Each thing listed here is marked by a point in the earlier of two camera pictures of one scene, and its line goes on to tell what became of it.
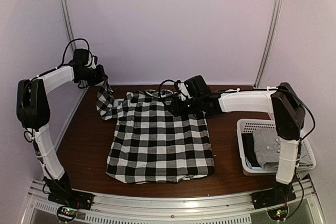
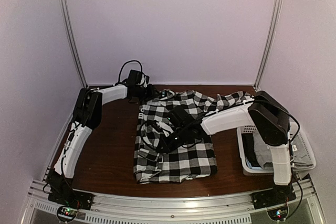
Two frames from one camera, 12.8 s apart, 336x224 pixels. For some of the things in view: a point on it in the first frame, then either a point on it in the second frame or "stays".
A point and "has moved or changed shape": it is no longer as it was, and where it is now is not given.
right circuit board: [278, 214] stays
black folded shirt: [248, 147] stays
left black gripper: [101, 76] → [151, 93]
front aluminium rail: [171, 206] stays
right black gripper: [178, 109] → [168, 148]
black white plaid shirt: [151, 144] has moved or changed shape
